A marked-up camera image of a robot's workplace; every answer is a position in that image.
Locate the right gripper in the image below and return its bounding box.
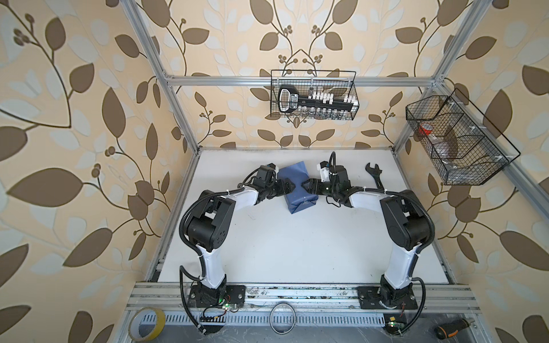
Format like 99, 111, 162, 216
301, 177, 338, 197

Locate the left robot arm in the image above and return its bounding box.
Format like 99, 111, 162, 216
179, 164, 296, 309

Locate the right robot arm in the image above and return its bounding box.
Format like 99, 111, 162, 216
302, 161, 435, 309

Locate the black adjustable wrench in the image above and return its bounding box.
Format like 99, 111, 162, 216
365, 163, 385, 190

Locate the red capped plastic item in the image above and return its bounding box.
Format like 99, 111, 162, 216
417, 122, 434, 137

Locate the orange black screwdriver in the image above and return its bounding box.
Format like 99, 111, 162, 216
433, 318, 474, 340

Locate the yellow tape roll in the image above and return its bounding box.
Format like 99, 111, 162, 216
128, 307, 167, 342

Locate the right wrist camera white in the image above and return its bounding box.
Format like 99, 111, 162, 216
317, 161, 330, 182

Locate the black socket set rail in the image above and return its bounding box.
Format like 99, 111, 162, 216
274, 85, 360, 114

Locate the back wire basket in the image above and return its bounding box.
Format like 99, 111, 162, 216
270, 69, 360, 121

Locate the wire basket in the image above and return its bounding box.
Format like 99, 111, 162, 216
270, 69, 360, 121
405, 89, 520, 186

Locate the grey ring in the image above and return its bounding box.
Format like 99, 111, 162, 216
269, 302, 297, 335

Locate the right wire basket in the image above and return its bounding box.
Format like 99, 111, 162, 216
405, 89, 520, 186

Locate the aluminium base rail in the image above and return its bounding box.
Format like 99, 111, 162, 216
126, 282, 481, 327

